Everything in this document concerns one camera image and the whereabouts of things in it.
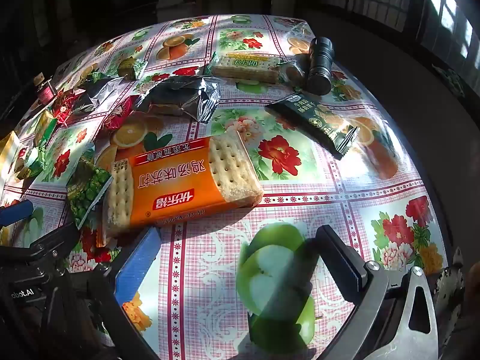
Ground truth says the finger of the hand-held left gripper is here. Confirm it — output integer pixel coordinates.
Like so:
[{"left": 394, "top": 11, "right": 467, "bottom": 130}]
[
  {"left": 0, "top": 199, "right": 34, "bottom": 226},
  {"left": 29, "top": 222, "right": 82, "bottom": 256}
]

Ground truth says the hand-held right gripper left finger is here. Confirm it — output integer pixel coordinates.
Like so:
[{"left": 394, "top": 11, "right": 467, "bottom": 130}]
[{"left": 86, "top": 227, "right": 162, "bottom": 360}]

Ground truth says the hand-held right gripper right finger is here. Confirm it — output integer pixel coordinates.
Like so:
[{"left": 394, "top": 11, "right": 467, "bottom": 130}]
[{"left": 307, "top": 225, "right": 439, "bottom": 360}]

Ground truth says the green yellow snack packet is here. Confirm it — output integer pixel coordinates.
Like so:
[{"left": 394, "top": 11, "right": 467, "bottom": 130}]
[
  {"left": 15, "top": 146, "right": 47, "bottom": 179},
  {"left": 32, "top": 109, "right": 59, "bottom": 147}
]

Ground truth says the green pea snack packet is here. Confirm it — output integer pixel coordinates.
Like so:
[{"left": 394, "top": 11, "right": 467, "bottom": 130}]
[{"left": 65, "top": 157, "right": 114, "bottom": 230}]

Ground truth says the yellow cardboard box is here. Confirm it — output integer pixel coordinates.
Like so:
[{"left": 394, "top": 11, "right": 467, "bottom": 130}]
[{"left": 0, "top": 131, "right": 21, "bottom": 196}]

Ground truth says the orange cracker packet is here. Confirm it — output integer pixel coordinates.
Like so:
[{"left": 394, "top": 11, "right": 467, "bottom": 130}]
[{"left": 101, "top": 132, "right": 265, "bottom": 239}]

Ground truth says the red candy packet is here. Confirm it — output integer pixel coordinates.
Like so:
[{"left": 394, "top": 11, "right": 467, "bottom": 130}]
[{"left": 52, "top": 90, "right": 81, "bottom": 128}]

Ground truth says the brown red triangular packet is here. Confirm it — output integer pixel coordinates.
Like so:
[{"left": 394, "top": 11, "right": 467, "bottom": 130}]
[{"left": 102, "top": 95, "right": 141, "bottom": 131}]

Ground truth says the black foil snack packet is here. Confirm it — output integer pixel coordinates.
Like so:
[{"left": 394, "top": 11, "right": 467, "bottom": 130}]
[{"left": 73, "top": 78, "right": 124, "bottom": 115}]

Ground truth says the silver foil snack packet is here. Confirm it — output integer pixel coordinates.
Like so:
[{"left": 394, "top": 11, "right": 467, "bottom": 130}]
[{"left": 135, "top": 76, "right": 222, "bottom": 124}]

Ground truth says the dark green gold packet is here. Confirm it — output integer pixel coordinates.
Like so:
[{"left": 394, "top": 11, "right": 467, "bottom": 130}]
[{"left": 118, "top": 57, "right": 148, "bottom": 80}]

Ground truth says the floral fruit print tablecloth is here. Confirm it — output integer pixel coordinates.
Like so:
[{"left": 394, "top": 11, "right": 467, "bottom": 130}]
[{"left": 0, "top": 14, "right": 456, "bottom": 360}]

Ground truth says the small bottle red label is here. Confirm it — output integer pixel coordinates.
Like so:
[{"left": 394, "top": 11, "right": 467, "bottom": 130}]
[{"left": 35, "top": 75, "right": 59, "bottom": 104}]

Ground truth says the dark green biscuit packet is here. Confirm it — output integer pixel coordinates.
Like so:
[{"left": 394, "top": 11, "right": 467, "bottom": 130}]
[{"left": 264, "top": 92, "right": 361, "bottom": 161}]

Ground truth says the clear wrapped round cookie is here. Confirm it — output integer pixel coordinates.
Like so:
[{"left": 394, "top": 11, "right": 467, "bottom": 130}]
[{"left": 279, "top": 54, "right": 312, "bottom": 87}]

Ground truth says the black flashlight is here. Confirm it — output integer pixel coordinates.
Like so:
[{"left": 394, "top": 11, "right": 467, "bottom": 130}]
[{"left": 305, "top": 37, "right": 335, "bottom": 95}]

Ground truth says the green white cracker packet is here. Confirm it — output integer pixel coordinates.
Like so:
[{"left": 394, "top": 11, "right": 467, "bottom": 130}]
[{"left": 203, "top": 52, "right": 297, "bottom": 85}]

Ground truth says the barred window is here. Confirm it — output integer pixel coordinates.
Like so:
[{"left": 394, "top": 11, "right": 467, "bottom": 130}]
[{"left": 424, "top": 0, "right": 477, "bottom": 61}]

